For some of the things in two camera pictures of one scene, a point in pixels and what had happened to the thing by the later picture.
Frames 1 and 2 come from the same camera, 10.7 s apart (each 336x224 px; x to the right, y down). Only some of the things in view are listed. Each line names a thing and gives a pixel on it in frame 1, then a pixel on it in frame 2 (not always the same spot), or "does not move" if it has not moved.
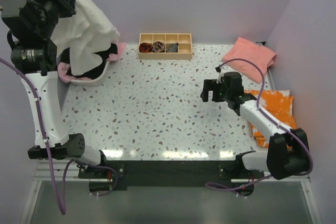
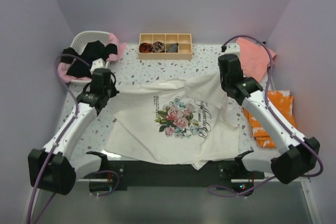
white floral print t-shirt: x=87 y=33 → x=188 y=123
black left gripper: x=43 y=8 → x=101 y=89
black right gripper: x=208 y=86 → x=220 y=78
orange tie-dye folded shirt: x=277 y=104 does not move
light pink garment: x=63 y=67 does not move
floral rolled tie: x=158 y=46 does not move
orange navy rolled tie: x=145 y=47 does not move
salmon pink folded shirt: x=261 y=56 does not move
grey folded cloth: x=174 y=49 does not move
